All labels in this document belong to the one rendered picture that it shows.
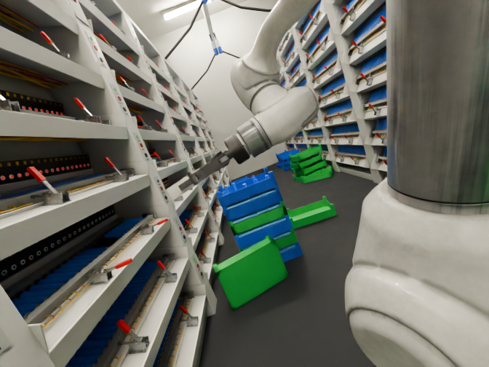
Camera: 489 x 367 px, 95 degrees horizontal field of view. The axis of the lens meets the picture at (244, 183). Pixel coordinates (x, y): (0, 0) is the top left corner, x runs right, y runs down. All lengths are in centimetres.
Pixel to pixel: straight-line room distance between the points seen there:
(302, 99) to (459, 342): 47
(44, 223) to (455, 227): 58
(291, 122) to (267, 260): 70
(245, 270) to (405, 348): 85
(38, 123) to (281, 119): 52
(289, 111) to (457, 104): 38
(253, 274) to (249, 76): 81
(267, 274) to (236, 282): 15
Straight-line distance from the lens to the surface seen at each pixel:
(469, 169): 25
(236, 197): 112
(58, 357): 52
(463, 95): 23
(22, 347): 48
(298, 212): 175
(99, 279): 62
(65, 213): 58
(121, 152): 100
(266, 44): 62
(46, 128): 66
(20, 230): 51
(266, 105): 57
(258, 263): 108
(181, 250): 102
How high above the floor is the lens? 68
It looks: 11 degrees down
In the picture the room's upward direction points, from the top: 21 degrees counter-clockwise
